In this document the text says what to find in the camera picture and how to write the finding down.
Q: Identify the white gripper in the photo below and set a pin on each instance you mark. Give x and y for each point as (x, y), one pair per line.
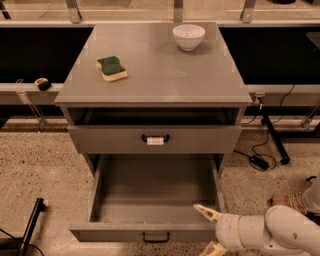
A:
(227, 230)

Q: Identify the grey drawer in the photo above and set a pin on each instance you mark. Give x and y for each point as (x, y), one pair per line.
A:
(194, 130)
(151, 199)

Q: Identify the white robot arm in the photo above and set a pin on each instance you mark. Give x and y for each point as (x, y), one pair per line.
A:
(290, 227)

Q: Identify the grey top drawer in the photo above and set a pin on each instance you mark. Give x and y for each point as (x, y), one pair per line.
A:
(194, 130)

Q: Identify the grey drawer cabinet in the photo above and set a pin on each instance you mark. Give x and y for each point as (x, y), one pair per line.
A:
(160, 75)

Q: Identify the tan sneaker shoe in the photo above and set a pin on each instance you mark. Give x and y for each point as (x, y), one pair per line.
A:
(293, 201)

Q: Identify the black stand leg right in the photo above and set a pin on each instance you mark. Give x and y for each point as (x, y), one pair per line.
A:
(285, 159)

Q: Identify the black stand leg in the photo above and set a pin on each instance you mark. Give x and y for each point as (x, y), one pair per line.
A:
(25, 242)
(285, 159)

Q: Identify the black stand leg left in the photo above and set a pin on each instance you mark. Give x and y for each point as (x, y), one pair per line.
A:
(25, 242)

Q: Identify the green yellow sponge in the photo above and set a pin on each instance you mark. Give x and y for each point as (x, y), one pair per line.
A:
(111, 69)

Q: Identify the white ceramic bowl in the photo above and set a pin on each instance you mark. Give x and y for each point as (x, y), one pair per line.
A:
(188, 36)

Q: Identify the small black yellow tape measure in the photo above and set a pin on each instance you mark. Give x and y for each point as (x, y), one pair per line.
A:
(43, 84)

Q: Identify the black power adapter with cable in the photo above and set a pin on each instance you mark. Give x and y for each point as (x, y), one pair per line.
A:
(259, 161)

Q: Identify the metal railing frame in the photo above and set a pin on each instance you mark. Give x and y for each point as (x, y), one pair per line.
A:
(41, 38)

